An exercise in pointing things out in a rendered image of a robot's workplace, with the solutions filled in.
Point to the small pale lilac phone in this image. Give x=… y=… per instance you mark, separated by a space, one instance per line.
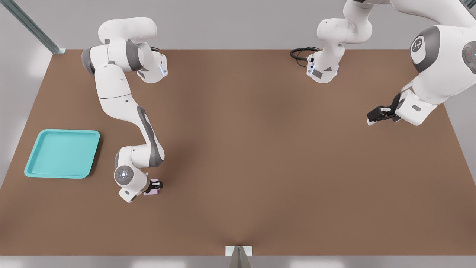
x=150 y=192

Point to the pale blue-green tray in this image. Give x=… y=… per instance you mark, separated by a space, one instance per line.
x=62 y=153

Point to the silver frame post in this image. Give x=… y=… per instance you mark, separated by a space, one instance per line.
x=469 y=5
x=238 y=257
x=31 y=26

